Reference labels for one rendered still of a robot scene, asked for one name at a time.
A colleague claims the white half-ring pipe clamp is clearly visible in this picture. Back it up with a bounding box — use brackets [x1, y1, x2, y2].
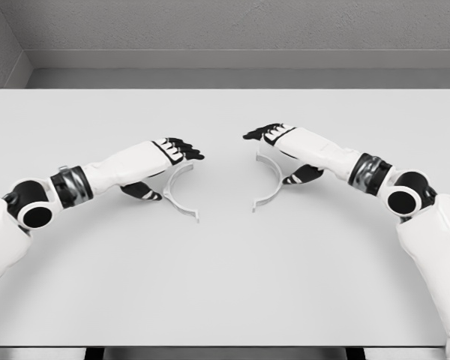
[251, 149, 290, 215]
[162, 161, 202, 225]

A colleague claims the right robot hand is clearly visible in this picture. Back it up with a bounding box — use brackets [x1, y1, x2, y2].
[241, 123, 348, 186]

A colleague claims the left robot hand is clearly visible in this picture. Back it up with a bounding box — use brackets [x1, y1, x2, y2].
[112, 136, 206, 203]

